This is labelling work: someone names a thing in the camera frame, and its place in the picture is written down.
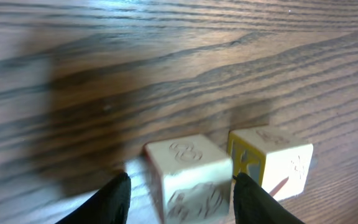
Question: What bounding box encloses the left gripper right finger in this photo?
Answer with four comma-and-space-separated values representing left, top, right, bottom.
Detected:
233, 173, 304, 224

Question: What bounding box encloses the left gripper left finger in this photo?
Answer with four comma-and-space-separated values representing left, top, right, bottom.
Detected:
57, 172, 131, 224

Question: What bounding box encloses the hammer picture wooden block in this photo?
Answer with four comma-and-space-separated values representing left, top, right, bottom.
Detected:
227, 126, 314, 201

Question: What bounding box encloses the red edged frog block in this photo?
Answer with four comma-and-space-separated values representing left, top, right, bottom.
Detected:
144, 134, 233, 224

